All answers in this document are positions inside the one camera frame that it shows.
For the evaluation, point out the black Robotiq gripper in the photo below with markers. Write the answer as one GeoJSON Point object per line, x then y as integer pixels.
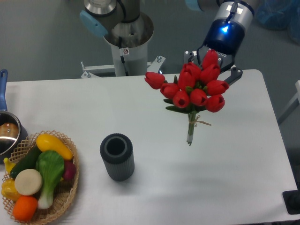
{"type": "Point", "coordinates": [225, 38]}

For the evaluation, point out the red tulip bouquet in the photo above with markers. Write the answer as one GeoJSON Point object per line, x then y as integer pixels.
{"type": "Point", "coordinates": [196, 89]}

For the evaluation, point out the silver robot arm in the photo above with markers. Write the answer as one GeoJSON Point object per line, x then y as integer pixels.
{"type": "Point", "coordinates": [172, 13]}

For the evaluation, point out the blue plastic bag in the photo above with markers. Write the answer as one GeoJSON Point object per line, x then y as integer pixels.
{"type": "Point", "coordinates": [280, 15]}

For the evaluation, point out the dark grey ribbed vase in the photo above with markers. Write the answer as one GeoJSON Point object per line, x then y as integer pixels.
{"type": "Point", "coordinates": [117, 153]}

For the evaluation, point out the black device at edge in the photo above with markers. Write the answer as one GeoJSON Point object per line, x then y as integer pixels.
{"type": "Point", "coordinates": [292, 201]}

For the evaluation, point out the purple radish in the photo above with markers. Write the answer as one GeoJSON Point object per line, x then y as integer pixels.
{"type": "Point", "coordinates": [69, 170]}

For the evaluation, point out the yellow squash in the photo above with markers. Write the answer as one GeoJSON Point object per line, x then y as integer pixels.
{"type": "Point", "coordinates": [47, 142]}

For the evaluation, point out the green bok choy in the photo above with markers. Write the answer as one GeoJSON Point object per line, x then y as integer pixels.
{"type": "Point", "coordinates": [50, 165]}

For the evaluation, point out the woven wicker basket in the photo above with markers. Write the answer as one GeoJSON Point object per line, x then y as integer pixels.
{"type": "Point", "coordinates": [64, 192]}

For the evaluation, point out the green cucumber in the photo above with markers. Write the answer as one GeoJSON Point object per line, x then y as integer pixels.
{"type": "Point", "coordinates": [27, 162]}

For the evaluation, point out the yellow banana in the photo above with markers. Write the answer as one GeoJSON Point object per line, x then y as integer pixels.
{"type": "Point", "coordinates": [8, 165]}

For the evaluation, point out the orange fruit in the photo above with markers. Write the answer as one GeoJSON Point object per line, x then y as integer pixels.
{"type": "Point", "coordinates": [25, 208]}

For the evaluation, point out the yellow bell pepper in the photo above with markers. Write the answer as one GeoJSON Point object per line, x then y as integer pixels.
{"type": "Point", "coordinates": [9, 191]}

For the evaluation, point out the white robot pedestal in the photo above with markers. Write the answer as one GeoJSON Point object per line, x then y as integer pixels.
{"type": "Point", "coordinates": [129, 46]}

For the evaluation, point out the white frame at right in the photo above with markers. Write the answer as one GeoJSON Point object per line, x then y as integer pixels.
{"type": "Point", "coordinates": [293, 103]}

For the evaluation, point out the blue handled saucepan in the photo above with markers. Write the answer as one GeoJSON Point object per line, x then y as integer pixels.
{"type": "Point", "coordinates": [12, 131]}

